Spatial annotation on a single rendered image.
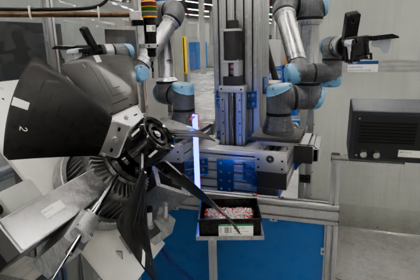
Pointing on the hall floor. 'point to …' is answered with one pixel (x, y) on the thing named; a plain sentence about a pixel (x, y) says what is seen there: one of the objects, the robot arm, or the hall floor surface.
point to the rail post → (330, 252)
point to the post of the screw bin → (212, 259)
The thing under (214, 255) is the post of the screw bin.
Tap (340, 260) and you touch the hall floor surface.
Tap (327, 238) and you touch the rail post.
